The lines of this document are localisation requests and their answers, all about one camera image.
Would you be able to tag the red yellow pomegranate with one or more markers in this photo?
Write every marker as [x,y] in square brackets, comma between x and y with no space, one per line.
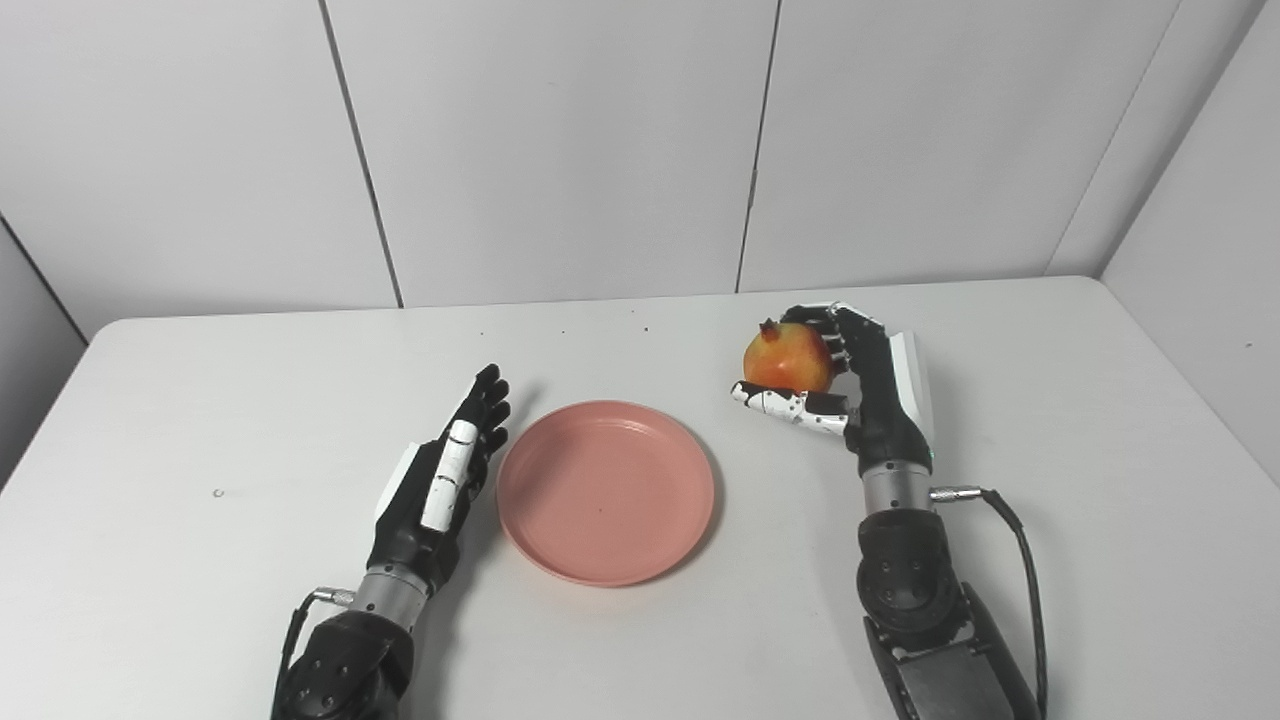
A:
[785,360]

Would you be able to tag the pink round plate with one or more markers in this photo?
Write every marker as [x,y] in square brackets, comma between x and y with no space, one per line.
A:
[605,495]

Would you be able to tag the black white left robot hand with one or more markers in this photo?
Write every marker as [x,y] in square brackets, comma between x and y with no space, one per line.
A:
[410,530]

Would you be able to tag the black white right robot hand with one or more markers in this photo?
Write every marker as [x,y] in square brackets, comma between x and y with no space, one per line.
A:
[885,410]

